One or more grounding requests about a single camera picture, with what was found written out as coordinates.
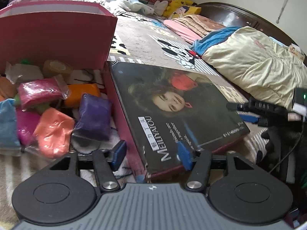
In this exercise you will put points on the white crumpled clothes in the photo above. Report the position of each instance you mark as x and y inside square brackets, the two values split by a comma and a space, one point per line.
[132, 4]

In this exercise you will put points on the white bunny plush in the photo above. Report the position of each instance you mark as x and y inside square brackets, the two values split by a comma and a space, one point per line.
[160, 7]

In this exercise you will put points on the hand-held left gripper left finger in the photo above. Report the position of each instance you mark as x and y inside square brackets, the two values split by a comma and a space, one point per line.
[119, 152]

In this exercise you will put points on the dark wooden headboard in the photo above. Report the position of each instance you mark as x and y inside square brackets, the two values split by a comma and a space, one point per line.
[239, 16]

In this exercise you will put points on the small printed carton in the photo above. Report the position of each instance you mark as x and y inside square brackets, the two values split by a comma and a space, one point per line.
[297, 51]

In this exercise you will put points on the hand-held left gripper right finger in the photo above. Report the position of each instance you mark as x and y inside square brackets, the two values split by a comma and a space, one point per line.
[184, 153]

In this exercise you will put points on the pile of coloured clay packets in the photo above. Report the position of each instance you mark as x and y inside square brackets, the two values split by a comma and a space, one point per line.
[52, 115]

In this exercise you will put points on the yellow mouse plush toy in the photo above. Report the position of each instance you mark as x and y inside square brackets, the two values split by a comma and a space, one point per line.
[176, 2]

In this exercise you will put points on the pink cardboard box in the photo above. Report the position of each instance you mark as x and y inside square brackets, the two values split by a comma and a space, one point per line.
[55, 38]

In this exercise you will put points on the pink folded blanket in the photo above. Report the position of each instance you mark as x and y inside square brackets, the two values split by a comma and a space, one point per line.
[191, 27]

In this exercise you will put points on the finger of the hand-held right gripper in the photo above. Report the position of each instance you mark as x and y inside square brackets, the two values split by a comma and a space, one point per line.
[237, 106]
[250, 119]

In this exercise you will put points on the cream quilt with blue trim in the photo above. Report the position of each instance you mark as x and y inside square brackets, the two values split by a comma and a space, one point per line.
[251, 62]

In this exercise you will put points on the dark portrait box lid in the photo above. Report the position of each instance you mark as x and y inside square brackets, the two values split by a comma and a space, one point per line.
[172, 100]

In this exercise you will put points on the person's right hand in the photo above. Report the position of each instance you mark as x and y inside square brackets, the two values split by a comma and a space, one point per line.
[273, 148]

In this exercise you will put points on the translucent small bottle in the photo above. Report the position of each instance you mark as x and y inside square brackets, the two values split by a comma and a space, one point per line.
[57, 68]

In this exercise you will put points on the light blue cloth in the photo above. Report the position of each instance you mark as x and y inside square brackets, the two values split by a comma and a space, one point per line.
[278, 41]

